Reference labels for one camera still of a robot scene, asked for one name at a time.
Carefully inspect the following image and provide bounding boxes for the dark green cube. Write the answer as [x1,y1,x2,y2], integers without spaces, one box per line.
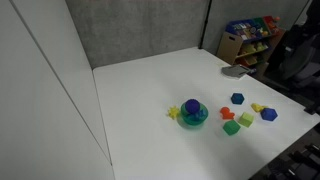
[222,119,242,136]

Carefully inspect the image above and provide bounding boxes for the yellow toy figure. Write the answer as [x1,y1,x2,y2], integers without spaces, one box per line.
[250,102,269,113]

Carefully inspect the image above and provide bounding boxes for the blue hexagon block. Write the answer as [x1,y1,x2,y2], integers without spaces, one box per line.
[260,107,279,122]

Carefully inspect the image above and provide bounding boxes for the black equipment beside table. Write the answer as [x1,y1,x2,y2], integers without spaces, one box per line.
[249,123,320,180]

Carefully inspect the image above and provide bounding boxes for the grey metal plate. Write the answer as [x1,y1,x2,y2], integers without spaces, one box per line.
[221,64,251,80]

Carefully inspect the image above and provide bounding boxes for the dark blue block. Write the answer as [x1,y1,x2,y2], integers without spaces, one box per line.
[230,92,245,105]

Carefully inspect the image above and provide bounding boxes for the yellow spiky toy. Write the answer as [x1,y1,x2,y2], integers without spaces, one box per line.
[167,105,181,120]

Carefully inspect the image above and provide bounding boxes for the black corner pole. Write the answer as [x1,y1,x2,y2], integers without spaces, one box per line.
[198,0,213,50]

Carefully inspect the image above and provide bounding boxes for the wooden toy shelf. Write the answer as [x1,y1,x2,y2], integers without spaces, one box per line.
[216,15,287,76]

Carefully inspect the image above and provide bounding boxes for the green translucent bowl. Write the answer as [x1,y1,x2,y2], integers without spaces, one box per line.
[180,101,210,127]

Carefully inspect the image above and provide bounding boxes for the light green cube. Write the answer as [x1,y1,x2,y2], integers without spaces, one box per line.
[238,111,255,128]

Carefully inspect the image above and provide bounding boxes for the purple spiky ball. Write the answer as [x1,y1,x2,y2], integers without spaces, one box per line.
[185,98,201,114]

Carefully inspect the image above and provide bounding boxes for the red storage bin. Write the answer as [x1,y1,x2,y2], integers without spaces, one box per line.
[263,15,278,30]

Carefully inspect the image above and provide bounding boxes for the blue toy figure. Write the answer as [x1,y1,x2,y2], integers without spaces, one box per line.
[188,109,207,121]

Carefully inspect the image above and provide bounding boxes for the blue storage bin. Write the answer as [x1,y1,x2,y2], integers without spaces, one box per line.
[225,20,258,37]

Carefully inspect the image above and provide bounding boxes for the orange toy figure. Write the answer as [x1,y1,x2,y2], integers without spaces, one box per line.
[219,106,236,121]

